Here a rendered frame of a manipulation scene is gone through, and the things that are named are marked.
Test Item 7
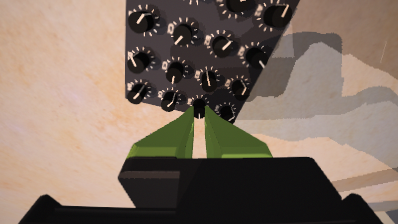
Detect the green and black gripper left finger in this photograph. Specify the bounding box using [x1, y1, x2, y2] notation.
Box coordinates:
[126, 106, 194, 159]

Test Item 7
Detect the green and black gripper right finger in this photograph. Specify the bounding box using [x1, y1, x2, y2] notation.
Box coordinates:
[204, 106, 273, 158]

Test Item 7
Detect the black knob box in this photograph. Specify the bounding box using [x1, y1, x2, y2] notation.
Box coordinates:
[125, 0, 300, 124]

